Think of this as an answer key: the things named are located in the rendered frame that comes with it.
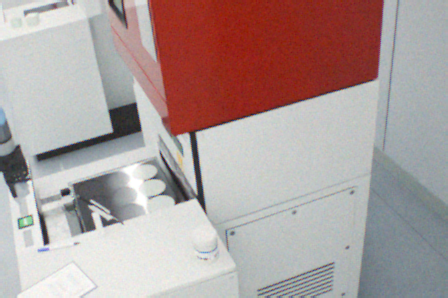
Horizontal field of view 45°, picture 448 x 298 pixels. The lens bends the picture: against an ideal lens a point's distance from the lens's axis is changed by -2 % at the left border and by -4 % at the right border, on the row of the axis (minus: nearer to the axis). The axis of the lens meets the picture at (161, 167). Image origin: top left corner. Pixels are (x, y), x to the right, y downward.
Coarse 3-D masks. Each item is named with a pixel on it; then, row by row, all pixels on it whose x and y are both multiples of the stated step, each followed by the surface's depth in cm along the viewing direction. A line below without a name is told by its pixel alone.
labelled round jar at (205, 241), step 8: (192, 232) 157; (200, 232) 156; (208, 232) 156; (216, 232) 156; (200, 240) 153; (208, 240) 153; (216, 240) 156; (200, 248) 155; (208, 248) 154; (216, 248) 157; (200, 256) 157; (208, 256) 156; (216, 256) 158
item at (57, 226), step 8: (56, 200) 208; (64, 208) 207; (48, 216) 201; (56, 216) 201; (64, 216) 200; (48, 224) 197; (56, 224) 197; (64, 224) 196; (48, 232) 194; (56, 232) 193; (64, 232) 193; (56, 240) 190
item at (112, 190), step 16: (112, 176) 213; (128, 176) 211; (160, 176) 208; (80, 192) 207; (96, 192) 206; (112, 192) 204; (128, 192) 203; (80, 208) 199; (112, 208) 196; (128, 208) 195; (144, 208) 194; (112, 224) 190
